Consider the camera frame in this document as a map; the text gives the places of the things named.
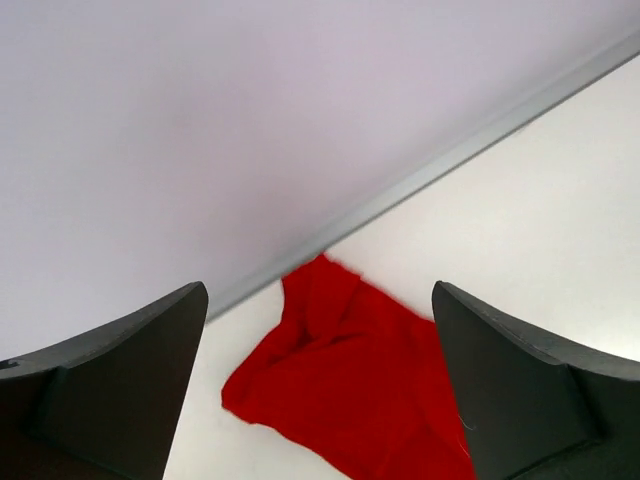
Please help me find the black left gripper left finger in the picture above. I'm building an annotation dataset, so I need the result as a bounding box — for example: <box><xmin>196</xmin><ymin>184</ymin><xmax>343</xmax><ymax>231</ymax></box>
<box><xmin>1</xmin><ymin>282</ymin><xmax>207</xmax><ymax>479</ymax></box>

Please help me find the rear aluminium frame bar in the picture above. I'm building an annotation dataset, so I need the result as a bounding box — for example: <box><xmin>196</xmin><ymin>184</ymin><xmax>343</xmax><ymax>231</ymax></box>
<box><xmin>205</xmin><ymin>30</ymin><xmax>639</xmax><ymax>324</ymax></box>

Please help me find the red t shirt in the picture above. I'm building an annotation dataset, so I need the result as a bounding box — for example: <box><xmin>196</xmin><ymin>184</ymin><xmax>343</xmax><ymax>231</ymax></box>
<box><xmin>221</xmin><ymin>256</ymin><xmax>474</xmax><ymax>479</ymax></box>

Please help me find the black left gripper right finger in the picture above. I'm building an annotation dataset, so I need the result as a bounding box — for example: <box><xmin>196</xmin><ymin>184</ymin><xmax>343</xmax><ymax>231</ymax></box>
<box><xmin>432</xmin><ymin>281</ymin><xmax>639</xmax><ymax>480</ymax></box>

